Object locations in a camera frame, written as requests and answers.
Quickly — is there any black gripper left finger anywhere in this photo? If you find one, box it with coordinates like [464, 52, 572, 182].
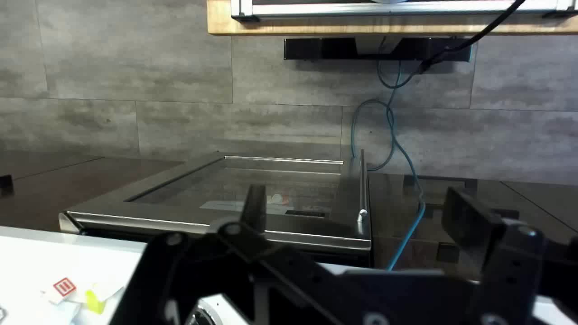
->
[110, 182, 348, 325]

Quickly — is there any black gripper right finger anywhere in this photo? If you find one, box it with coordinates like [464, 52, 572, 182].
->
[440, 185, 547, 325]

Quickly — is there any red picture wooden cube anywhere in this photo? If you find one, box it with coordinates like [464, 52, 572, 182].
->
[52, 276, 79, 299]

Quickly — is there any long black bar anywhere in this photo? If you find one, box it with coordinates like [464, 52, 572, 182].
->
[283, 35, 473, 63]

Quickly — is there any light wooden board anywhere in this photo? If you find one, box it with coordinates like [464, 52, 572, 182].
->
[206, 0, 578, 35]

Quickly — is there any blue cable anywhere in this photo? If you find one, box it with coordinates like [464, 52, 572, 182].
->
[348, 59, 430, 272]

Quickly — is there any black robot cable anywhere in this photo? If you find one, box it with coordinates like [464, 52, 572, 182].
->
[421, 0, 527, 72]

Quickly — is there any white metal frame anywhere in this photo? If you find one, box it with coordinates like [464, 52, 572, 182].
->
[231, 0, 578, 19]

